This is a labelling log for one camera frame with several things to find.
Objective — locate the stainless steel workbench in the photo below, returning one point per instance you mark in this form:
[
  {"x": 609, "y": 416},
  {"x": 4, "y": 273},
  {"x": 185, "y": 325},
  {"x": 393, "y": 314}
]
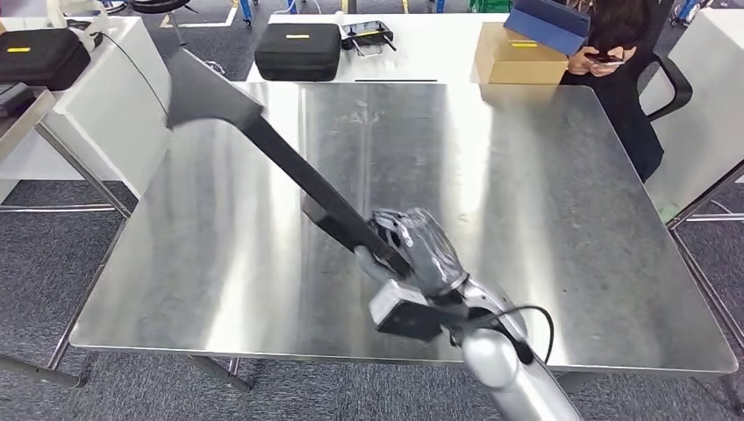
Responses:
[{"x": 232, "y": 232}]

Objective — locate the pale green small object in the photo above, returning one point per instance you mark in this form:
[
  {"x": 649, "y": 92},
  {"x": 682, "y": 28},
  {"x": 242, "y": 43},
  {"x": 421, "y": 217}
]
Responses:
[{"x": 669, "y": 214}]

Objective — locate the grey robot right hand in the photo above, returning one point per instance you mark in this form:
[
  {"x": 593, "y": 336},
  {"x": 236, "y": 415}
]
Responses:
[{"x": 424, "y": 250}]

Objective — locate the black office chair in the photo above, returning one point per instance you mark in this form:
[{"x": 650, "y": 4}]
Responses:
[{"x": 680, "y": 87}]

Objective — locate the person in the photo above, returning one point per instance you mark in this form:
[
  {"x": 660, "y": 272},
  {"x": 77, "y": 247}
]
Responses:
[{"x": 628, "y": 128}]

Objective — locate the white headset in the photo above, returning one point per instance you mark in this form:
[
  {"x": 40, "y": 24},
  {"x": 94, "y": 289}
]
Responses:
[{"x": 93, "y": 29}]

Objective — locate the stainless steel table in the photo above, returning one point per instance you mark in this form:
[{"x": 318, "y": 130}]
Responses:
[
  {"x": 29, "y": 133},
  {"x": 697, "y": 203}
]

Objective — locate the stool with chrome base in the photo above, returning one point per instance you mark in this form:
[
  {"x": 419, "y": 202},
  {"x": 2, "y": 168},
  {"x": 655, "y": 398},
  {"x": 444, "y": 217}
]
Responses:
[{"x": 157, "y": 6}]

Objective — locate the green plastic crate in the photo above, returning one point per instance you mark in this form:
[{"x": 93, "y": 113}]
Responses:
[{"x": 491, "y": 6}]

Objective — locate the blue tablet cover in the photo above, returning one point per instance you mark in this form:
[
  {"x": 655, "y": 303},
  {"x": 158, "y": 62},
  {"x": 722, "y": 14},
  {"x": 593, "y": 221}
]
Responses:
[{"x": 546, "y": 26}]

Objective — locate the black case with yellow label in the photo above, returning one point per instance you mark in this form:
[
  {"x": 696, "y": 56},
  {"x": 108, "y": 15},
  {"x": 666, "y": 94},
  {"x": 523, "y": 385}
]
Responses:
[
  {"x": 40, "y": 61},
  {"x": 296, "y": 55}
]

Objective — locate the dark smartphone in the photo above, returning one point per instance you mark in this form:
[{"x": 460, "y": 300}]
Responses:
[{"x": 604, "y": 58}]

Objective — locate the black plastic panel part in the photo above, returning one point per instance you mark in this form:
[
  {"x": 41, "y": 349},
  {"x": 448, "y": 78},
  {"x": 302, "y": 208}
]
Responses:
[{"x": 215, "y": 93}]

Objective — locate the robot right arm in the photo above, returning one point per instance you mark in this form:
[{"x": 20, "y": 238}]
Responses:
[{"x": 511, "y": 378}]

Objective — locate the brown cardboard box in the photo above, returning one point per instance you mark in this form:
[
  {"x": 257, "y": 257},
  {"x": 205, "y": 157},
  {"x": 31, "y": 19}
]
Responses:
[{"x": 517, "y": 61}]

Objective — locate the person's hand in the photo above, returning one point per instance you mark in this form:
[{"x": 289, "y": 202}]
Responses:
[
  {"x": 581, "y": 64},
  {"x": 615, "y": 69}
]

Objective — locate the black handheld controller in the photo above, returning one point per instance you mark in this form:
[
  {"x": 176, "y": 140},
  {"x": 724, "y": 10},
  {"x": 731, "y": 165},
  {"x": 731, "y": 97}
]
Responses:
[{"x": 366, "y": 32}]

